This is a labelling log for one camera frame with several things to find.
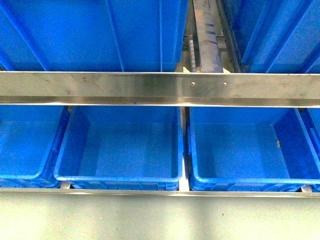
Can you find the steel shelf rail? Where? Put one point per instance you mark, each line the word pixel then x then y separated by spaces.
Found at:
pixel 91 192
pixel 160 89

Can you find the steel shelf front rail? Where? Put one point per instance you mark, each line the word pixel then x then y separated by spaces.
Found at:
pixel 160 89

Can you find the blue lower left bin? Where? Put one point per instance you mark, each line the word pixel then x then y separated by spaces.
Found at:
pixel 30 140

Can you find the blue lower right bin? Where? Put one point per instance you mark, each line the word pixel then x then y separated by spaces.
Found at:
pixel 251 149

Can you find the blue upper bin with buttons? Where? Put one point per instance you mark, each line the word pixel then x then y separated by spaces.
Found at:
pixel 91 35

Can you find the steel roller track divider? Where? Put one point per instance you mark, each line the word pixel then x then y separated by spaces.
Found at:
pixel 209 45

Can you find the blue upper right bin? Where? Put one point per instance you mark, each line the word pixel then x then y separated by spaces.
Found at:
pixel 275 36

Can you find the steel lower shelf rail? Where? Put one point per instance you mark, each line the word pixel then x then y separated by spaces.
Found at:
pixel 91 192

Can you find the blue lower middle bin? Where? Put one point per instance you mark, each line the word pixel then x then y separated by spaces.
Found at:
pixel 122 148

